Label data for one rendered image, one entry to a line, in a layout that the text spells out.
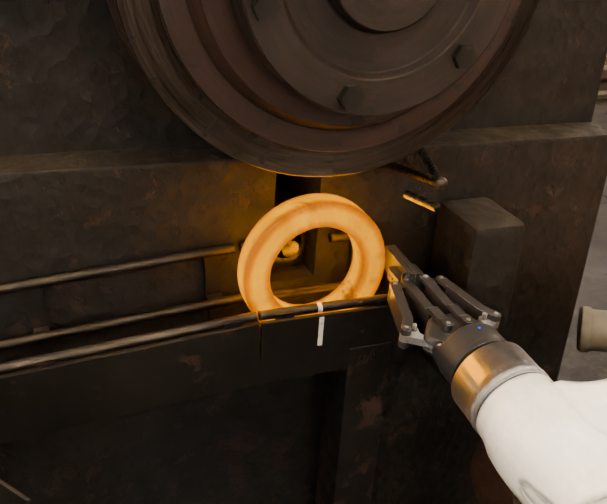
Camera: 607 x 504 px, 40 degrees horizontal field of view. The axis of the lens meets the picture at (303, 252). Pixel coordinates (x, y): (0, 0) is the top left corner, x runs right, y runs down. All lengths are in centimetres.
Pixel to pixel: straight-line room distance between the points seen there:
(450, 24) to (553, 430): 39
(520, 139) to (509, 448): 50
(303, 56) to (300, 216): 24
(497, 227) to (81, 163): 50
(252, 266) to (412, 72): 29
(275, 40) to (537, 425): 41
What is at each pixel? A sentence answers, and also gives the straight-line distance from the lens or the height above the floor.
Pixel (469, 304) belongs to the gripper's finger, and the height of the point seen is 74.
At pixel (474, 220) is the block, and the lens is 105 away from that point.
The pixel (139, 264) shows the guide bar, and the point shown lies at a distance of 99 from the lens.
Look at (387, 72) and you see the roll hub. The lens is 82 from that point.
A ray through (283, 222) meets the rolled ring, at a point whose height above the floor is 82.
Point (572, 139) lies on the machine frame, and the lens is 121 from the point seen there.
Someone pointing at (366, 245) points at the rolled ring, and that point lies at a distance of 99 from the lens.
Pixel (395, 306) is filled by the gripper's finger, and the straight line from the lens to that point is 95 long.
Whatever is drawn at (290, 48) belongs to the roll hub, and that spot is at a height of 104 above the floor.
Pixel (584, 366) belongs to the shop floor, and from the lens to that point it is 237.
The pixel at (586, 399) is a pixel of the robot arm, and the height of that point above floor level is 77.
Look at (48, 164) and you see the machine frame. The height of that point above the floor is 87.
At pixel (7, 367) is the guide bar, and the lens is 94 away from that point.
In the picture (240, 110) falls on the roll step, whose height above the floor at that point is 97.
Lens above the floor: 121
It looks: 26 degrees down
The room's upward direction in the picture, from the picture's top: 4 degrees clockwise
